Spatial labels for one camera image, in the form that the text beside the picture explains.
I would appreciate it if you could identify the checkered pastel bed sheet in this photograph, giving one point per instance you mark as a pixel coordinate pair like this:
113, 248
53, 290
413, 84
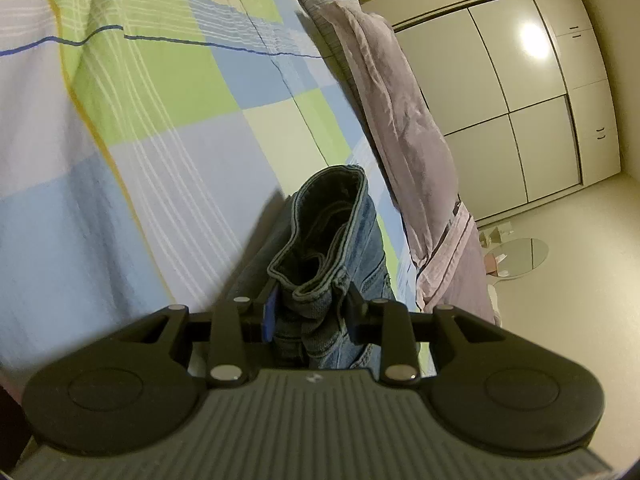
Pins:
150, 135

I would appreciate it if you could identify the small pink box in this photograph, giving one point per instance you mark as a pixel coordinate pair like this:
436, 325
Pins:
492, 262

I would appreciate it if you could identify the blue denim jeans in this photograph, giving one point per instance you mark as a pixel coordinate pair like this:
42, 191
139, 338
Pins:
325, 240

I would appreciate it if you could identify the cream wardrobe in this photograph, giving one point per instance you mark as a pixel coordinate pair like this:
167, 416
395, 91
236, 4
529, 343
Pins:
525, 110

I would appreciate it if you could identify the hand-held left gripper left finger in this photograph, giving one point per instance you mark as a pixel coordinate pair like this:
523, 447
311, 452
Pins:
268, 317

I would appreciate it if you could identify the oval vanity mirror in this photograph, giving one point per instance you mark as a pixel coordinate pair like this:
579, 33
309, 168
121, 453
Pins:
522, 255

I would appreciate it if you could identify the white dressing table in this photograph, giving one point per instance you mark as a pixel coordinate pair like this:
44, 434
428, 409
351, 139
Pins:
495, 234

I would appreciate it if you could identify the mauve pillow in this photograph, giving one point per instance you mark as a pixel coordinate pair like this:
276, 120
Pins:
395, 125

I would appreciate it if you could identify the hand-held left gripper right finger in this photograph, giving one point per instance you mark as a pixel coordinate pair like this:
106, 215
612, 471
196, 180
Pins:
357, 322

